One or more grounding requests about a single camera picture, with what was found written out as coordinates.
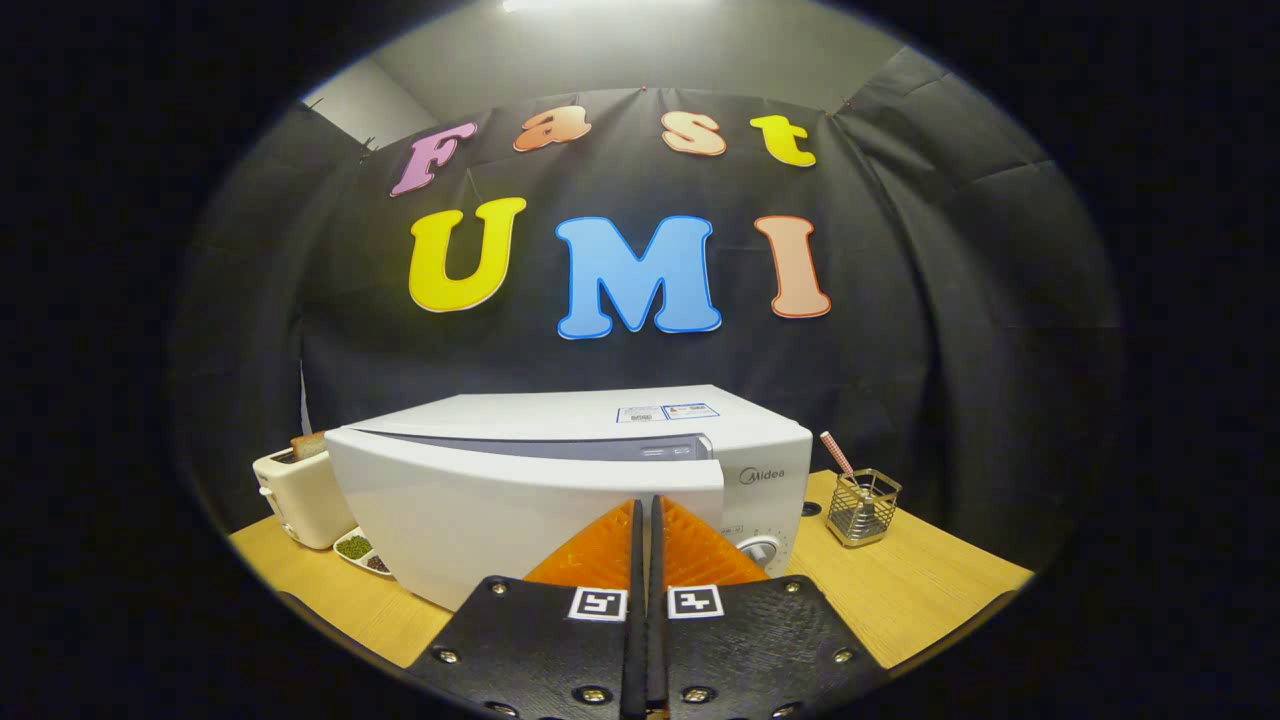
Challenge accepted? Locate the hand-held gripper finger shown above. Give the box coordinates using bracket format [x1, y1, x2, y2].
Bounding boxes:
[405, 497, 646, 720]
[648, 495, 891, 720]

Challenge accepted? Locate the white microwave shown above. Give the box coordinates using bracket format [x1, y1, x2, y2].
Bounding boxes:
[325, 385, 814, 613]

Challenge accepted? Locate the pink striped straw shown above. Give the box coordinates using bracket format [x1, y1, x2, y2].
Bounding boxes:
[820, 431, 857, 481]

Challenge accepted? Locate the white divided dish of beans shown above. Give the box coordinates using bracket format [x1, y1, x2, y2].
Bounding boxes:
[333, 527, 394, 579]

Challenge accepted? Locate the cream toaster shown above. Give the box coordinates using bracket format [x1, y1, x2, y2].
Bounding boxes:
[252, 447, 358, 551]

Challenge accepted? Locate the black backdrop cloth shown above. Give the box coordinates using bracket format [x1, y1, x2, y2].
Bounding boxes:
[170, 45, 1126, 571]

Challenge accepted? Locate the metal wire mesh holder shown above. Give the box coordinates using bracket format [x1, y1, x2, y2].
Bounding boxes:
[825, 468, 903, 548]

